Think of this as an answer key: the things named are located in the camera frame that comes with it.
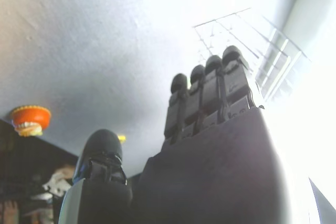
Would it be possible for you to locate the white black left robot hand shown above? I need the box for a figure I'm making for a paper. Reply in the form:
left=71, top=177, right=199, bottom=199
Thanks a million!
left=59, top=45, right=295, bottom=224

